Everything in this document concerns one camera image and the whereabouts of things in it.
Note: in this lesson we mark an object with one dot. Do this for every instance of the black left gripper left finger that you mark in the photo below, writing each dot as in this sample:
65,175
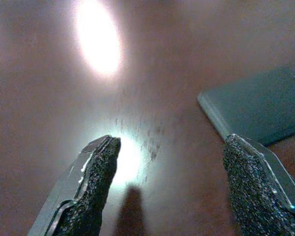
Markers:
93,184

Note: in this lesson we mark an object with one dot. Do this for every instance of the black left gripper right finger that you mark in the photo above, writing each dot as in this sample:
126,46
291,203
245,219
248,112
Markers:
250,184

